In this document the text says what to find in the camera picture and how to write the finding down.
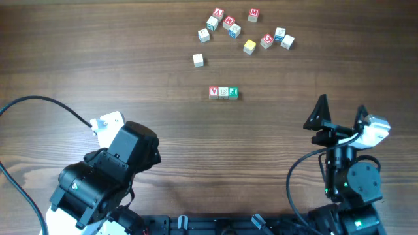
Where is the blue sided picture block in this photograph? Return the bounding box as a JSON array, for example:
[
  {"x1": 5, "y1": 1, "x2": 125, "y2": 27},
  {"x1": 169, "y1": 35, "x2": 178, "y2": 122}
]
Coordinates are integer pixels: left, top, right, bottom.
[{"x1": 274, "y1": 27, "x2": 286, "y2": 42}]

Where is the red V letter block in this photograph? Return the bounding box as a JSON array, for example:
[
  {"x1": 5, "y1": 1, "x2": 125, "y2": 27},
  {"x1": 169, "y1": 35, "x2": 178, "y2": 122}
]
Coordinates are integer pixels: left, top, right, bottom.
[{"x1": 209, "y1": 86, "x2": 219, "y2": 99}]

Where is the plain block beside V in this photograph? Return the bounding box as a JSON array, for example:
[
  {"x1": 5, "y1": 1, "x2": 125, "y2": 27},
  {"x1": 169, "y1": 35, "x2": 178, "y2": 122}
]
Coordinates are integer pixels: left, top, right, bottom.
[{"x1": 198, "y1": 28, "x2": 210, "y2": 43}]

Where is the right black camera cable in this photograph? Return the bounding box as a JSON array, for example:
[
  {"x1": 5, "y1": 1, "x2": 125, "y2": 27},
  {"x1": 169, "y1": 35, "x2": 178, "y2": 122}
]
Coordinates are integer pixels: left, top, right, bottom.
[{"x1": 285, "y1": 130, "x2": 365, "y2": 235}]

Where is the yellow W letter block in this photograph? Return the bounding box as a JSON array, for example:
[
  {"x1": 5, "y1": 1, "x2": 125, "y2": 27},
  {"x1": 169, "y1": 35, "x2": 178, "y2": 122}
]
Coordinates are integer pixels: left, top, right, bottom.
[{"x1": 243, "y1": 40, "x2": 257, "y2": 55}]

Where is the red A letter block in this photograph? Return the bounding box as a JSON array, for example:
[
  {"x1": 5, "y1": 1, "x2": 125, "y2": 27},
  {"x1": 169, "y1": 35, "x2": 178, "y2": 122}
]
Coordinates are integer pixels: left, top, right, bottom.
[{"x1": 212, "y1": 7, "x2": 225, "y2": 21}]

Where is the left black camera cable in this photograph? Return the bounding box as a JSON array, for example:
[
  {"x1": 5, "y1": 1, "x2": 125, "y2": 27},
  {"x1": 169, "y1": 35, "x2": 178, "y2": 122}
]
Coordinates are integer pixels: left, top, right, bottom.
[{"x1": 0, "y1": 95, "x2": 94, "y2": 235}]

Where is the rightmost plain wooden block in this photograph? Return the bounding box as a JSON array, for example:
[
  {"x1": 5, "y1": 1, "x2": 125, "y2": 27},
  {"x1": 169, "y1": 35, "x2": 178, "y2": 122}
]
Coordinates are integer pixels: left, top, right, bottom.
[{"x1": 281, "y1": 35, "x2": 295, "y2": 50}]

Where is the teal edged picture block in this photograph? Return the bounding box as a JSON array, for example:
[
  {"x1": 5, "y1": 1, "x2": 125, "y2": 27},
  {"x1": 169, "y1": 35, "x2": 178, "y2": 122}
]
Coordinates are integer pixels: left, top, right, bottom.
[{"x1": 206, "y1": 16, "x2": 219, "y2": 31}]

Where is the lone plain wooden block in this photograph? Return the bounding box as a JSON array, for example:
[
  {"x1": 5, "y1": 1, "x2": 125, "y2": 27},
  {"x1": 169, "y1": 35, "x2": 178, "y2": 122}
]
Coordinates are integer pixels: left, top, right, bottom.
[{"x1": 193, "y1": 54, "x2": 204, "y2": 67}]

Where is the red W letter block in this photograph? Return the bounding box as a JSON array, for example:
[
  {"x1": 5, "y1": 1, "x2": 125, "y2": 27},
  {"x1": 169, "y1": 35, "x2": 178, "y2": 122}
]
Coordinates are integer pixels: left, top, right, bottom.
[{"x1": 223, "y1": 16, "x2": 236, "y2": 30}]

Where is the red M letter block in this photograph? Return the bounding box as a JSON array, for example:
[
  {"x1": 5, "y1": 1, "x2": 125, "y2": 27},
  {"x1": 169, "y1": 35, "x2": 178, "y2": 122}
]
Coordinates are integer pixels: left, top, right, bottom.
[{"x1": 248, "y1": 8, "x2": 260, "y2": 22}]

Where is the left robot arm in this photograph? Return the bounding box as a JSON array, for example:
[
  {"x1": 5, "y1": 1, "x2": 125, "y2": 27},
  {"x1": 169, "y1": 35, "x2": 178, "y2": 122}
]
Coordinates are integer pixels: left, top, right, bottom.
[{"x1": 47, "y1": 121, "x2": 161, "y2": 232}]

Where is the green E letter block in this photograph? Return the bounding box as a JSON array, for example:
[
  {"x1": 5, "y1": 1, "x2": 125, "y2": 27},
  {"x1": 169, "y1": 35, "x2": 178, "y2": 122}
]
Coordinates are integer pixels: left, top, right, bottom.
[{"x1": 228, "y1": 87, "x2": 238, "y2": 100}]

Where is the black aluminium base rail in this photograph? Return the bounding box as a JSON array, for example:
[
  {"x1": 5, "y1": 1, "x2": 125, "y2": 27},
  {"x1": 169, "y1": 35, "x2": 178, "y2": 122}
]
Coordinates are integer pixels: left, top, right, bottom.
[{"x1": 130, "y1": 213, "x2": 370, "y2": 235}]

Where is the blue edged picture block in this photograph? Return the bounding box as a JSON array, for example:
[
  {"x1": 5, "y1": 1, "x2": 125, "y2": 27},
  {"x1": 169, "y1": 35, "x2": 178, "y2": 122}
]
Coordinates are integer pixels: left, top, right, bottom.
[{"x1": 228, "y1": 23, "x2": 241, "y2": 39}]

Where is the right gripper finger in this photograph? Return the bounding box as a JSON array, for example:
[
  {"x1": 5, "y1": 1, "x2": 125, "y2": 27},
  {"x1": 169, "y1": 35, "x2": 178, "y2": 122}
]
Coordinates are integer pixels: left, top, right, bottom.
[
  {"x1": 303, "y1": 94, "x2": 332, "y2": 131},
  {"x1": 353, "y1": 105, "x2": 368, "y2": 133}
]

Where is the yellow K letter block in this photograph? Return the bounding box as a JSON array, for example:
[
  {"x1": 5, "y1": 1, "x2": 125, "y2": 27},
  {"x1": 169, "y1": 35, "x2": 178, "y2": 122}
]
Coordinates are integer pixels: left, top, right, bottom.
[{"x1": 218, "y1": 87, "x2": 229, "y2": 99}]

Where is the black camera cable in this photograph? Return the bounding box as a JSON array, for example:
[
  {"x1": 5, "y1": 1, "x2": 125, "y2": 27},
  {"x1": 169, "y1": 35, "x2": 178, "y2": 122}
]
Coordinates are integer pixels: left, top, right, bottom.
[
  {"x1": 285, "y1": 130, "x2": 365, "y2": 235},
  {"x1": 0, "y1": 95, "x2": 94, "y2": 235}
]

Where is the red Q letter block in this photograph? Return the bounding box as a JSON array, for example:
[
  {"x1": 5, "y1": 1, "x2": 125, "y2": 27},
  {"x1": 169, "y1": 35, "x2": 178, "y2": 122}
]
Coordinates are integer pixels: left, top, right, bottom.
[{"x1": 260, "y1": 34, "x2": 274, "y2": 49}]

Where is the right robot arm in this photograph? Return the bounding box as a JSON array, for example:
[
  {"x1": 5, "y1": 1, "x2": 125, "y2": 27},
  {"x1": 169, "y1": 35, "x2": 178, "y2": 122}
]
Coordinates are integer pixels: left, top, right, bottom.
[{"x1": 303, "y1": 95, "x2": 391, "y2": 235}]

